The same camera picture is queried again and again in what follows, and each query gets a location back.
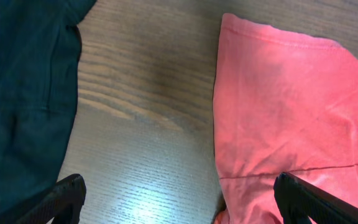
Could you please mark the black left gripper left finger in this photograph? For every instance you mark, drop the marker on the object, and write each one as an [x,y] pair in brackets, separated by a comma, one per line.
[60,206]

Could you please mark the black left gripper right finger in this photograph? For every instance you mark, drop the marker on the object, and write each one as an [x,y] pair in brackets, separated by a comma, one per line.
[302,203]

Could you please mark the red soccer t-shirt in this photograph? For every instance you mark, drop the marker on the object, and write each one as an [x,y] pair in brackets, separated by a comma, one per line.
[283,102]

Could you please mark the black garment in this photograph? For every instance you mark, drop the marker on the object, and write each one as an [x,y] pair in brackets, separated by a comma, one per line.
[40,48]

